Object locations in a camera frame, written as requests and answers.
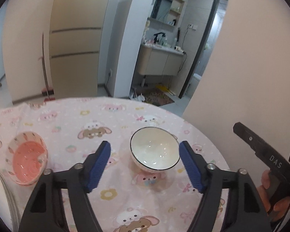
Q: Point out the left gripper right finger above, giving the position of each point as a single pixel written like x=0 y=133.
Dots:
x=244 y=211

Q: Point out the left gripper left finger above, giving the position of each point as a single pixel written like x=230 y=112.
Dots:
x=45 y=210

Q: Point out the pink strawberry pattern bowl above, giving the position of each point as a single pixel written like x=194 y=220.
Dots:
x=26 y=158

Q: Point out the large white black-rimmed bowl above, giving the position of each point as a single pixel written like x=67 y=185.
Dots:
x=154 y=149

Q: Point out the stacked white plates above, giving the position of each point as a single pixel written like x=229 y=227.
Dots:
x=9 y=214

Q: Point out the right hand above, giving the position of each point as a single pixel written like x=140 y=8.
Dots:
x=280 y=207

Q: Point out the bathroom floor mat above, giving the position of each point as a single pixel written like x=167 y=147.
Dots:
x=156 y=97

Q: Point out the bathroom vanity cabinet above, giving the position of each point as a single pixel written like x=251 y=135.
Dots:
x=158 y=60

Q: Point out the white hair dryer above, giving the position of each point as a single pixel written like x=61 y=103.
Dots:
x=179 y=49

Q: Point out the black faucet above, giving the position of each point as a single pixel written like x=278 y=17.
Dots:
x=157 y=37

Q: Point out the beige refrigerator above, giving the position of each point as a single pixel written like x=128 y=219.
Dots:
x=75 y=32

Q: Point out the bathroom mirror cabinet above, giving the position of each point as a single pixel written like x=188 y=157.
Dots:
x=165 y=15

